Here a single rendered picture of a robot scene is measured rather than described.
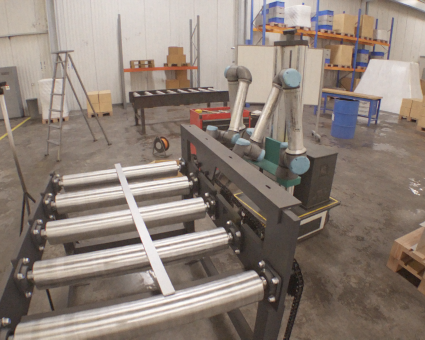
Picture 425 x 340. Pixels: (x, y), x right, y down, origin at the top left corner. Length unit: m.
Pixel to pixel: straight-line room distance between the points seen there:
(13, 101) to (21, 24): 2.81
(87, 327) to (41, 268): 0.36
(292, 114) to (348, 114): 4.74
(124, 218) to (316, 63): 5.36
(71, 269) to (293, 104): 1.56
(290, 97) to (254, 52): 4.07
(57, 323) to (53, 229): 0.56
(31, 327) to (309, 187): 2.19
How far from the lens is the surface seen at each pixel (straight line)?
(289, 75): 1.80
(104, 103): 9.16
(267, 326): 1.18
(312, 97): 6.12
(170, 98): 6.39
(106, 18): 11.32
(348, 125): 6.61
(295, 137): 1.90
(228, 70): 2.39
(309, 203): 2.56
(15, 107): 11.26
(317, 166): 2.44
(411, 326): 2.33
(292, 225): 0.83
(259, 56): 5.85
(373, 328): 2.18
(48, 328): 0.93
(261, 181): 1.02
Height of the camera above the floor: 1.59
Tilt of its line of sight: 23 degrees down
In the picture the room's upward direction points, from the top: straight up
